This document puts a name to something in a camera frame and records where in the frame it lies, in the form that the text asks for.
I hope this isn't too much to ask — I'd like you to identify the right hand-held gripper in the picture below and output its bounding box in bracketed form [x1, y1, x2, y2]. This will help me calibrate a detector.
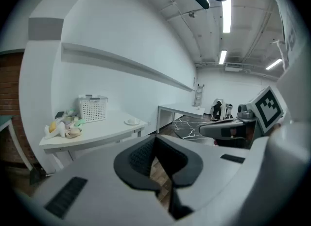
[198, 86, 285, 148]

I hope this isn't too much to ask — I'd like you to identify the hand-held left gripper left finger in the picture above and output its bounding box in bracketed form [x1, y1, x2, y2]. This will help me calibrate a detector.
[31, 134, 175, 226]

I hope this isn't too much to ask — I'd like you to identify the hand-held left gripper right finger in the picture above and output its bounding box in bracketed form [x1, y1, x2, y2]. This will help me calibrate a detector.
[156, 134, 251, 221]

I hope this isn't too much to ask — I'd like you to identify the round black marble table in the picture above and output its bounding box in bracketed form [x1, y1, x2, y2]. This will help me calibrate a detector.
[171, 114, 221, 146]

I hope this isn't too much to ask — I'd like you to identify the white robot machine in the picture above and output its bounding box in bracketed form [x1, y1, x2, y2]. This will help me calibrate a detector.
[210, 98, 225, 121]

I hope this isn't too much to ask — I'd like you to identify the grey folding ladder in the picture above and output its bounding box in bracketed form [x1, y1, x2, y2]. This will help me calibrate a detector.
[193, 83, 206, 107]

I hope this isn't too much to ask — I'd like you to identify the pile of toys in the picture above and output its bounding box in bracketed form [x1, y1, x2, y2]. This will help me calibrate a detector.
[44, 120, 67, 140]

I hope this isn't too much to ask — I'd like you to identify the white air conditioner unit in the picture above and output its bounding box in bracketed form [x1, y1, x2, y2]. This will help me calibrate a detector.
[225, 62, 243, 72]

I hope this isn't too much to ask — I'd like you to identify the white perforated basket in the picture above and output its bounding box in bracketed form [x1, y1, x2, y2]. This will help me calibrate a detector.
[78, 94, 109, 123]

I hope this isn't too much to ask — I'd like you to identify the ceiling light strip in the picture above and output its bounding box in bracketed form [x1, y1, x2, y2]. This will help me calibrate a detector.
[218, 49, 228, 65]
[222, 0, 232, 34]
[265, 58, 283, 70]

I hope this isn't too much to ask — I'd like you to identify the person's light green sweatshirt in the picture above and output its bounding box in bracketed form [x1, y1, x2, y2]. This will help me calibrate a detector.
[239, 0, 311, 226]

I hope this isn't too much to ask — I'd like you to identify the green-topped table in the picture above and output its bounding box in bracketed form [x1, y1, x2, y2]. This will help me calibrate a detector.
[0, 115, 34, 172]

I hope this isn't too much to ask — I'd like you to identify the white desk with cable hole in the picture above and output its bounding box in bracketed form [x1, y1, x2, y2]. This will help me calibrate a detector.
[38, 109, 149, 172]

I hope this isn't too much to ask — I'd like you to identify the white wall shelf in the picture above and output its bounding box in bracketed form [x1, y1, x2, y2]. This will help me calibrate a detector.
[60, 42, 196, 92]

